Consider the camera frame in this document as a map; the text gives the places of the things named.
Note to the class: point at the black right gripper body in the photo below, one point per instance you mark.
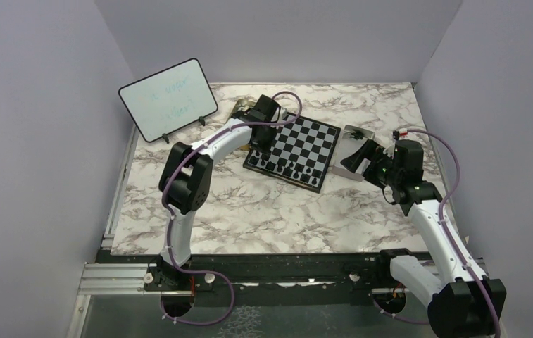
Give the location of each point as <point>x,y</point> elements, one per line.
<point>379,169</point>

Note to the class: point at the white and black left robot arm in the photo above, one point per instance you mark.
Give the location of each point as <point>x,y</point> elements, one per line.
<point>186,178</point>

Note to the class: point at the black mounting rail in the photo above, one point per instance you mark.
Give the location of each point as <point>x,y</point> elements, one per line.
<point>251,280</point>

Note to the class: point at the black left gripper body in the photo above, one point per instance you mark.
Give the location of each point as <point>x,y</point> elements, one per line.
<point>265,144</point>

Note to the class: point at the pink tin box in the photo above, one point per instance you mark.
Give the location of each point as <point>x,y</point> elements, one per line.
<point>347,146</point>

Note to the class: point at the small whiteboard with stand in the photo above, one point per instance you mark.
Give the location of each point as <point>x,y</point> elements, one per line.
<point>169,100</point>

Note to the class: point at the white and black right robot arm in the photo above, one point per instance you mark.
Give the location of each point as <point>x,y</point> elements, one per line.
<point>461,300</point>

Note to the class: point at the black and silver chessboard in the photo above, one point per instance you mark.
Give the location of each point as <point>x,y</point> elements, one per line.
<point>308,143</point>

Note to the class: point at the pile of black chess pieces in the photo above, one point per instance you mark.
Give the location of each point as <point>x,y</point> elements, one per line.
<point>356,135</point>

